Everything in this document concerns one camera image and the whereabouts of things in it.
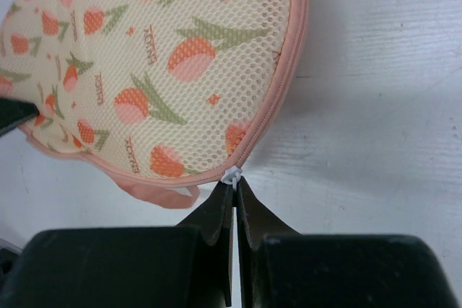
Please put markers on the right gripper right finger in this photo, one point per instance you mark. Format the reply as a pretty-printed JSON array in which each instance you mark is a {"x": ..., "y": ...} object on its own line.
[{"x": 280, "y": 267}]

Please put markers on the floral mesh laundry bag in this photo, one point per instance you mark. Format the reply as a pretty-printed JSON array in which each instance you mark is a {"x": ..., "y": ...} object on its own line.
[{"x": 161, "y": 95}]

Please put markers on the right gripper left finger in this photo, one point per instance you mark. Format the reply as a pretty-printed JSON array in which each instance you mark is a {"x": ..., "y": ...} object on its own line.
[{"x": 186, "y": 265}]

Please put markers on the white zipper pull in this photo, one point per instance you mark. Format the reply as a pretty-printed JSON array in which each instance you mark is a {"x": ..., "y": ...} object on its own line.
[{"x": 232, "y": 177}]

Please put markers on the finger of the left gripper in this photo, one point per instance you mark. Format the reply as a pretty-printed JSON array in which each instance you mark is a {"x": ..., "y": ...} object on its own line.
[{"x": 14, "y": 113}]

